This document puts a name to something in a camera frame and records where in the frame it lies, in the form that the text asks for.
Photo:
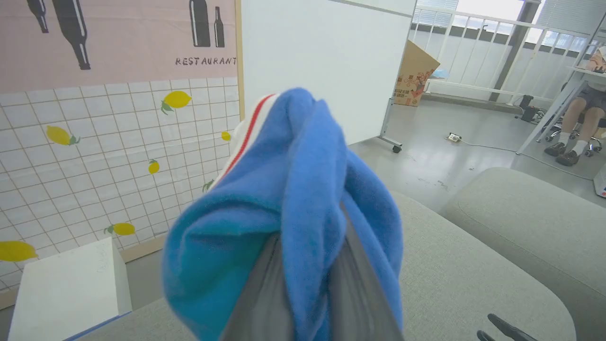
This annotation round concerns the dark grey building pillar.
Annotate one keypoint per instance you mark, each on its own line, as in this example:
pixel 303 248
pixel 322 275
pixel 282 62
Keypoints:
pixel 513 52

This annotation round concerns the grey fabric sofa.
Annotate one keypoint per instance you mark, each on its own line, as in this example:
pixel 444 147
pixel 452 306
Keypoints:
pixel 450 274

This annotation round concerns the white rolling partition board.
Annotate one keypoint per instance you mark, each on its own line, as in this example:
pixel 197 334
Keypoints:
pixel 326 57

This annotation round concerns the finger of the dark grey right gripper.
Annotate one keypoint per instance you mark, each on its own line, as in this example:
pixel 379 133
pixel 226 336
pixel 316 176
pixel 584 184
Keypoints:
pixel 484 336
pixel 513 331

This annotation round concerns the black floor bag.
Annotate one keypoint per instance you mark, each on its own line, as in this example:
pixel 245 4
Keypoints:
pixel 526 110

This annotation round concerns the lemon tile backdrop panel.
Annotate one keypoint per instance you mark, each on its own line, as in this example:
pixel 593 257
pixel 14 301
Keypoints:
pixel 94 142

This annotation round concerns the white metal railing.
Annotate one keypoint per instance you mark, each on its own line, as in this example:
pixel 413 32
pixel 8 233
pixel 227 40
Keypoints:
pixel 492 20

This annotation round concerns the white rectangular box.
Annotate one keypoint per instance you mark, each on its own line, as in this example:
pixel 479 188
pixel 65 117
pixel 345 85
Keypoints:
pixel 66 293

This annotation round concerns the white power strip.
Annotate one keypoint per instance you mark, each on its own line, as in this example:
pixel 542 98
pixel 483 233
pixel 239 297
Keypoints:
pixel 454 138

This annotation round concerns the office chair with casters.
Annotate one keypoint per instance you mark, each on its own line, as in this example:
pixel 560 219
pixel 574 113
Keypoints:
pixel 554 135

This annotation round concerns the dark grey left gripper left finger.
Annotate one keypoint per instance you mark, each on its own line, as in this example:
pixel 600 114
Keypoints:
pixel 260 303

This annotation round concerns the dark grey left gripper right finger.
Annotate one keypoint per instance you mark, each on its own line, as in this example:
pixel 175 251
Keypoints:
pixel 360 308

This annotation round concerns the white desk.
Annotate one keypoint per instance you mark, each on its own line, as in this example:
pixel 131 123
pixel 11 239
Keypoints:
pixel 580 72

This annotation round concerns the seated person in shorts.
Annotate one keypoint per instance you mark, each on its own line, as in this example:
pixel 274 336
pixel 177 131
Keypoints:
pixel 584 121

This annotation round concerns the blue white red-trimmed shirt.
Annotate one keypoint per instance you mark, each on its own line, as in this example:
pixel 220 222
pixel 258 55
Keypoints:
pixel 307 166

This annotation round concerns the brown printed cardboard box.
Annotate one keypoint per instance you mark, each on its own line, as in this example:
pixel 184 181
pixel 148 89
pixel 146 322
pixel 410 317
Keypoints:
pixel 414 71

